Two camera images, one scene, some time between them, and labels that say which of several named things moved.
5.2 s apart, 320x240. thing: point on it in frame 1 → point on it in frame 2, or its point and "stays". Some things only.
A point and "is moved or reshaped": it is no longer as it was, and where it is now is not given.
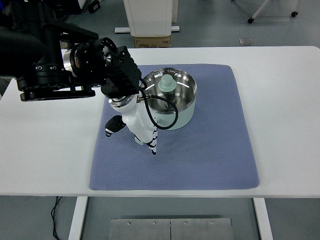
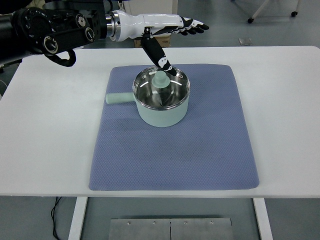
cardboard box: x=152 y=42 stays
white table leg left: x=75 y=233 stays
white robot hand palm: x=136 y=116 → x=123 y=25
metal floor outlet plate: x=245 y=41 stays
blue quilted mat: x=214 y=151 stays
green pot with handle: x=174 y=91 is moved or reshaped
